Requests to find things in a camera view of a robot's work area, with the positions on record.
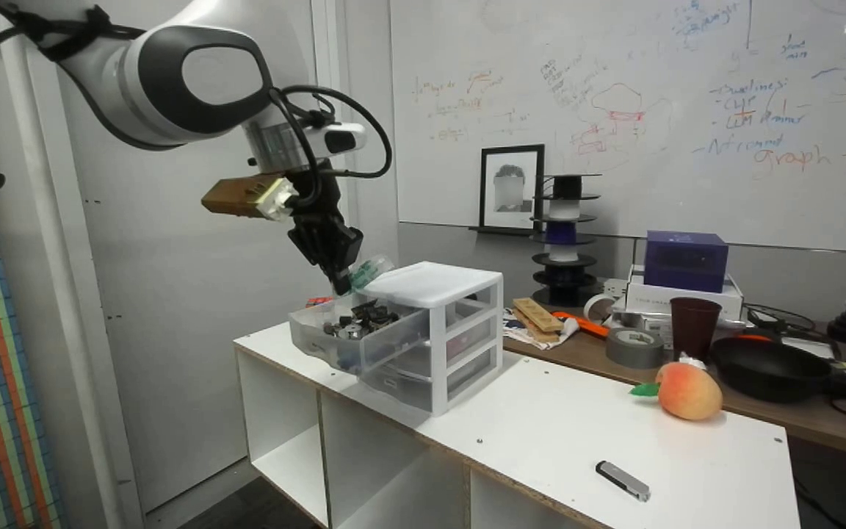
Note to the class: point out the white plastic drawer unit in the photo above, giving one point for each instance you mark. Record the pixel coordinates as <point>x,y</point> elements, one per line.
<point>462,340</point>

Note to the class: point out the dark red cup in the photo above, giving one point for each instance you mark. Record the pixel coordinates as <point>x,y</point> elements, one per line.
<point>693,324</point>

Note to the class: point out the black filament spool stack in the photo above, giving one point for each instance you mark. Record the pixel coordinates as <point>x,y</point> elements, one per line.
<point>561,265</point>

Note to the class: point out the clear top drawer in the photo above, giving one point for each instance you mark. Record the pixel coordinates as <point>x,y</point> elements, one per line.
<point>357,332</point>

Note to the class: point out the teal small object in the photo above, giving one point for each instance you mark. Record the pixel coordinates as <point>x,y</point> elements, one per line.
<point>370,268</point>

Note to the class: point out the grey tape roll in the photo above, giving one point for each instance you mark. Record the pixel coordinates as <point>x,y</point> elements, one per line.
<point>633,346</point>

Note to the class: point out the framed portrait photo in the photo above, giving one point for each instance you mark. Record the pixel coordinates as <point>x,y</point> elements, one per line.
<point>508,186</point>

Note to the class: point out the orange handled tool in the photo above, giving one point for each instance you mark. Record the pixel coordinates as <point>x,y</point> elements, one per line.
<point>573,320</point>

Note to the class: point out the wooden brush block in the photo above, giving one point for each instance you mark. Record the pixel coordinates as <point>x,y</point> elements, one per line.
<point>539,315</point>

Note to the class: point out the gold wrist camera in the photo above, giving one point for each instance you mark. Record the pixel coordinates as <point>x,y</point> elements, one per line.
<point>261,193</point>

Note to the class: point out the whiteboard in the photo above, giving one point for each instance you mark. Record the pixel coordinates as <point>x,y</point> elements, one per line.
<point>721,114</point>

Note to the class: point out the dark grey small bar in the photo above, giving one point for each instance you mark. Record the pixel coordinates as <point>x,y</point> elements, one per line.
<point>622,479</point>

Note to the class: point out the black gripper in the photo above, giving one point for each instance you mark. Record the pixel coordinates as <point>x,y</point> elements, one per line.
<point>321,233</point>

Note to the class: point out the white box under purple box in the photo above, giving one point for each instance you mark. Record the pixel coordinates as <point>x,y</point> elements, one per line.
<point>659,296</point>

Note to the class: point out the black frying pan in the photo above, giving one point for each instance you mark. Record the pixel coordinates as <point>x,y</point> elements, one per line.
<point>771,370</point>

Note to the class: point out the white shelf cabinet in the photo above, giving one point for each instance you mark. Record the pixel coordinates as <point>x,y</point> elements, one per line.
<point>515,454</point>

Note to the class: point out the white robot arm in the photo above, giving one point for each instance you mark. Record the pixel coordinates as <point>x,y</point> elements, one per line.
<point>194,77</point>

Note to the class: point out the toy peach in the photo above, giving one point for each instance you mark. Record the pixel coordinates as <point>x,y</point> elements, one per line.
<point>683,392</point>

